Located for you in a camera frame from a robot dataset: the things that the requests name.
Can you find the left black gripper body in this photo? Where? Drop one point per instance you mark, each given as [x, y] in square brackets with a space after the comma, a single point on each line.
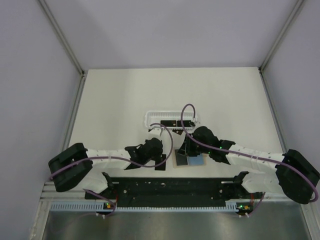
[157, 155]

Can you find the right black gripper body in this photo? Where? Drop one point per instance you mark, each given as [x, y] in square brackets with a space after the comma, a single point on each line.
[193, 148]

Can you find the black VIP card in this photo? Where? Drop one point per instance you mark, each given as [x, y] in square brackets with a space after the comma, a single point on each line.
[178, 131]
[181, 160]

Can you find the beige card holder wallet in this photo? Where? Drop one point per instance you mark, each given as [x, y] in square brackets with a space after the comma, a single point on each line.
[193, 161]

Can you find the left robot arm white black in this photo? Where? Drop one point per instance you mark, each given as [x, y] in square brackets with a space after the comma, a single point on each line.
[78, 167]

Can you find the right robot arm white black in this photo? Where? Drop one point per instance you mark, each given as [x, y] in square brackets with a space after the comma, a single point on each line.
[288, 173]

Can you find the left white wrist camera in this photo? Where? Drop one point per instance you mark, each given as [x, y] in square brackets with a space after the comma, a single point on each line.
[155, 131]

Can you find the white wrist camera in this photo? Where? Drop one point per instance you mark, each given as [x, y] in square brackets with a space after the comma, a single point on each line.
[155, 131]
[192, 123]

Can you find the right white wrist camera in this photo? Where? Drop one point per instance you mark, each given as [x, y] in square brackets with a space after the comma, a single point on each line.
[192, 123]

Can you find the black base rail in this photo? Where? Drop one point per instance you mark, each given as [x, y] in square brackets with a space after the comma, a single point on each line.
[133, 192]

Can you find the white slotted cable duct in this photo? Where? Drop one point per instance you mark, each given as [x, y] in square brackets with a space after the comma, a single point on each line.
[104, 206]

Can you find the left aluminium frame post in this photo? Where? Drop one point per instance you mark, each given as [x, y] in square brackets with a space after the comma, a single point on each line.
[60, 35]

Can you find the aluminium frame post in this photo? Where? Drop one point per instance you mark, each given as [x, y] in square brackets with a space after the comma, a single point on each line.
[60, 35]
[290, 20]

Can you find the right aluminium frame post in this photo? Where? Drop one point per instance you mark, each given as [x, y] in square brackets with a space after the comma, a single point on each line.
[290, 20]

